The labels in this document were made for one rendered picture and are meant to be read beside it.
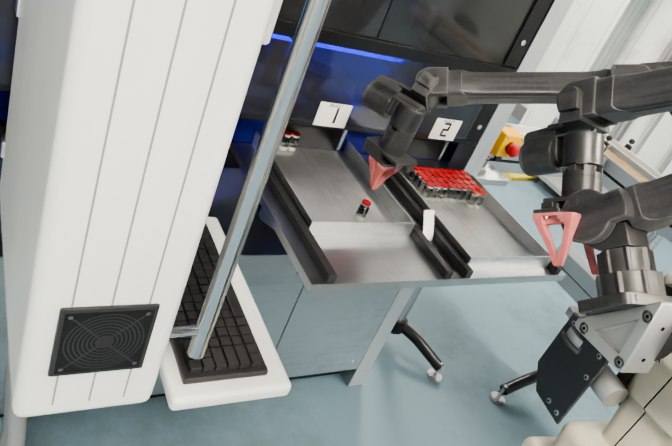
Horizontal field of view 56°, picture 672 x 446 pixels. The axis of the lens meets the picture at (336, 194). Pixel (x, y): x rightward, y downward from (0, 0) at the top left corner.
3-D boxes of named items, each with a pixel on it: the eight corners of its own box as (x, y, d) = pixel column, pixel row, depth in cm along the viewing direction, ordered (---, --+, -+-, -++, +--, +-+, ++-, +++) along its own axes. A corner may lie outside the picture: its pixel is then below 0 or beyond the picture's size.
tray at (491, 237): (390, 179, 160) (395, 167, 158) (466, 184, 174) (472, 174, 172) (464, 270, 136) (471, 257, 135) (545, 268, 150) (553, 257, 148)
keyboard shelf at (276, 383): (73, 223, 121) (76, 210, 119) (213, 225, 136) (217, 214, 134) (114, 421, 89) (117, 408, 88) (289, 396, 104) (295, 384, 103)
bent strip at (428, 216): (413, 230, 143) (423, 209, 140) (423, 230, 144) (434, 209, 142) (446, 272, 133) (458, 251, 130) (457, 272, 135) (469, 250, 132)
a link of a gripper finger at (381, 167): (369, 174, 140) (386, 138, 136) (390, 193, 136) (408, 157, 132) (348, 177, 135) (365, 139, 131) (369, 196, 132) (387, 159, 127)
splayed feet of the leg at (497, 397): (485, 391, 242) (502, 366, 235) (569, 376, 268) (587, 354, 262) (497, 409, 236) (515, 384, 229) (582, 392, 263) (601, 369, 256)
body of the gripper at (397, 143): (382, 143, 137) (396, 113, 133) (414, 170, 131) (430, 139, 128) (362, 144, 132) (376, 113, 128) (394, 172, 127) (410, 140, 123)
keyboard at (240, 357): (133, 220, 123) (136, 210, 122) (203, 221, 130) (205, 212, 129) (182, 385, 95) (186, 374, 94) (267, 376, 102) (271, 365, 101)
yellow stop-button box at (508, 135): (480, 143, 181) (491, 121, 178) (497, 145, 185) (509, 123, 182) (495, 157, 176) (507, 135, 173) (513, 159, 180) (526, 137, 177)
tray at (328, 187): (251, 143, 150) (256, 130, 148) (344, 152, 163) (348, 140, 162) (306, 235, 126) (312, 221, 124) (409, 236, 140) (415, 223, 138)
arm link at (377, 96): (442, 74, 123) (442, 95, 131) (394, 46, 127) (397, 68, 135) (405, 120, 121) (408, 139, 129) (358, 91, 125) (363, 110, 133)
